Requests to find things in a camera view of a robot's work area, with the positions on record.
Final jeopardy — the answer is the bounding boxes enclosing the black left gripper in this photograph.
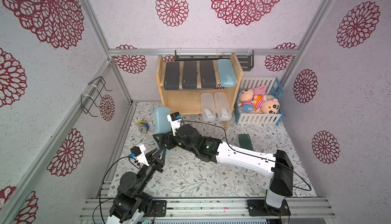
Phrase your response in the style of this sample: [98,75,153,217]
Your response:
[135,146,165,195]

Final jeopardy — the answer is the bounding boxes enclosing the teal pencil case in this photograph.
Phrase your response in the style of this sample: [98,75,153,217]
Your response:
[153,106,174,156]

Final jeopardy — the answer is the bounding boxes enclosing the clear pencil case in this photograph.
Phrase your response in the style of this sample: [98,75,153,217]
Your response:
[201,93,216,122]
[214,92,232,121]

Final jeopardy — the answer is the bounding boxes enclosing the dark green pencil case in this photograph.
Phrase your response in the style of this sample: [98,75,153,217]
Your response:
[238,134,254,151]

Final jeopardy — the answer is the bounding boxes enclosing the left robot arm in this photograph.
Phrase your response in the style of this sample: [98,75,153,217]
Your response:
[107,145,167,224]

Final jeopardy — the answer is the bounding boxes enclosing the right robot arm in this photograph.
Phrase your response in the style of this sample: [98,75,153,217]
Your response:
[153,124,294,209]

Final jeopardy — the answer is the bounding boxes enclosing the wooden two-tier shelf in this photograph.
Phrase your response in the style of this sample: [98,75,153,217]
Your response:
[155,53,243,129]

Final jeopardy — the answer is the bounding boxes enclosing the black pencil case left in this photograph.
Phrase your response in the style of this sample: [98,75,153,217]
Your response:
[164,62,180,91]

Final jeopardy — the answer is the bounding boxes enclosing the black pencil case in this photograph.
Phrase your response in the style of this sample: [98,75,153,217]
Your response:
[182,61,198,90]
[164,62,180,91]
[200,60,216,89]

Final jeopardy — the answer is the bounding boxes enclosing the black pencil case middle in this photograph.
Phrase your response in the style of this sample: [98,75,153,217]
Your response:
[182,61,198,90]

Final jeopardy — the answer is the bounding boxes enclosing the black pencil case right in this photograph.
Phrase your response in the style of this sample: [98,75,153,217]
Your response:
[200,60,216,89]

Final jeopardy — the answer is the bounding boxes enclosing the light teal case top shelf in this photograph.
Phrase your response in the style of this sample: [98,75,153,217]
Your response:
[217,59,237,87]

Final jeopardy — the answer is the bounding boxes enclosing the plush doll blue pants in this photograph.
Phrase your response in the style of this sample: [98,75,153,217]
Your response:
[238,89,255,113]

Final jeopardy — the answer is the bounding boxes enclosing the plush doll orange striped shirt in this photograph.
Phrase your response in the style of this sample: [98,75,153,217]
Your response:
[253,94,280,114]

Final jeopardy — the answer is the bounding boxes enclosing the blue white toy crib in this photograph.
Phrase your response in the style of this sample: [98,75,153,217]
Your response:
[234,77,284,125]

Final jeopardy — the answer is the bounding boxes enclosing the grey plush toy keychain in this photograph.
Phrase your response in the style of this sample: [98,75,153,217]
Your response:
[137,121,150,133]

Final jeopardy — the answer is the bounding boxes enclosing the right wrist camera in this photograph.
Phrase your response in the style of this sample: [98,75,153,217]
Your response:
[167,112,182,136]

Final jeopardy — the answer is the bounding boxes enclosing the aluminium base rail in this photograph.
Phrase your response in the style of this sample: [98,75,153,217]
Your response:
[77,197,337,224]

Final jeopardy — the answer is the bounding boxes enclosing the black wire wall hanger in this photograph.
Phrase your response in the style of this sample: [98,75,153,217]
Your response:
[80,76,112,118]

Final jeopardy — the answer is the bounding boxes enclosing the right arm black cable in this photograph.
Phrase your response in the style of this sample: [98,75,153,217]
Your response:
[181,120,313,192]

